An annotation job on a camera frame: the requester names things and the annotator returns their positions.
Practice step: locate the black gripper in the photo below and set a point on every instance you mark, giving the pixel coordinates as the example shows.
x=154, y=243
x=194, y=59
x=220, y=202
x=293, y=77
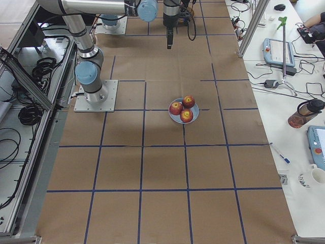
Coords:
x=169, y=22

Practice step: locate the person forearm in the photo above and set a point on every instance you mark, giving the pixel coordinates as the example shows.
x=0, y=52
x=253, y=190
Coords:
x=315, y=20

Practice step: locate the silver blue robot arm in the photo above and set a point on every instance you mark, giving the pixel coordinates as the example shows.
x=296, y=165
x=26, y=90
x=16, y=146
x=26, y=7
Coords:
x=88, y=71

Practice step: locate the woven wicker basket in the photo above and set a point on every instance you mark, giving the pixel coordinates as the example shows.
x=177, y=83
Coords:
x=185, y=17

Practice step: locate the red apple back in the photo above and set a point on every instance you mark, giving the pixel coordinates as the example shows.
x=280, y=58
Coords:
x=188, y=101

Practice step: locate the red apple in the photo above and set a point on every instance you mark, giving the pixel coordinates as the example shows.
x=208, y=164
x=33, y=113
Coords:
x=188, y=101
x=175, y=108
x=186, y=115

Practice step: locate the red apple upper left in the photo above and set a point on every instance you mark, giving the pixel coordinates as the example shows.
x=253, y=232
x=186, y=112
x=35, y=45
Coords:
x=175, y=108

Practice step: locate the red apple front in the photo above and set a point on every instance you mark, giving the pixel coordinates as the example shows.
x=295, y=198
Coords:
x=186, y=115

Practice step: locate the light blue plate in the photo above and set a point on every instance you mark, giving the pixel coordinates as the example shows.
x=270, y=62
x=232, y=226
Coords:
x=176, y=118

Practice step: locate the upper teach pendant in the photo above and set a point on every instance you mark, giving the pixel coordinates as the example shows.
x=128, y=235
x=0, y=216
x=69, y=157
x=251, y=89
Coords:
x=272, y=52

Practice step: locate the teach pendant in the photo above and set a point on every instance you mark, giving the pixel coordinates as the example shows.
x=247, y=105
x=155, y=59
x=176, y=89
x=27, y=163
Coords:
x=272, y=52
x=315, y=136

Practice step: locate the black computer mouse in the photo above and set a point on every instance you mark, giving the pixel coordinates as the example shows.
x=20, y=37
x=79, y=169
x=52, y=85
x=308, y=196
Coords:
x=280, y=7

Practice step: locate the green tipped tripod stand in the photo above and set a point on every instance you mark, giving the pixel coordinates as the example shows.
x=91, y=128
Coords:
x=284, y=81

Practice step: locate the black power adapter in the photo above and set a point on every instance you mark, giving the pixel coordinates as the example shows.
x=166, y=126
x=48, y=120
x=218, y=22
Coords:
x=291, y=71

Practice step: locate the brown paper table cover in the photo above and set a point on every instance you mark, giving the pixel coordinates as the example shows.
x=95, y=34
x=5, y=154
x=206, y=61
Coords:
x=137, y=176

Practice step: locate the brown water bottle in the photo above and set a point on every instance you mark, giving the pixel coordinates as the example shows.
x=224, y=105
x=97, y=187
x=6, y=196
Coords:
x=305, y=112

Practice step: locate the blue white pen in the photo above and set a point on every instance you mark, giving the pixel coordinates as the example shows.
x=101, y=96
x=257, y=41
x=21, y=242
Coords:
x=286, y=160

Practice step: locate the lower teach pendant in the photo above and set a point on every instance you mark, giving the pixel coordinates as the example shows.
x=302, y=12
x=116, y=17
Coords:
x=315, y=136

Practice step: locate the white mug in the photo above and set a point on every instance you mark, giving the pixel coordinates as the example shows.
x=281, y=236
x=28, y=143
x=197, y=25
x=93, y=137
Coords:
x=313, y=177

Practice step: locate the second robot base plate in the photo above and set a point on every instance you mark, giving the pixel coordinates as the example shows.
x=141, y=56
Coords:
x=111, y=27

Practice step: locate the aluminium frame post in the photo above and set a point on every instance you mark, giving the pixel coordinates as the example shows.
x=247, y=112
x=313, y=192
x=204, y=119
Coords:
x=259, y=11

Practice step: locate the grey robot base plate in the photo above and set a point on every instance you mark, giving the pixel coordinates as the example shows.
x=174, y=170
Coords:
x=102, y=101

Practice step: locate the aluminium frame left rail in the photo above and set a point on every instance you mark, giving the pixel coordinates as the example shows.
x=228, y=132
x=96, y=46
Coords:
x=10, y=64

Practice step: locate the small metal bracket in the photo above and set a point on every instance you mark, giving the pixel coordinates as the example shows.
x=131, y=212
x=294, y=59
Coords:
x=283, y=179

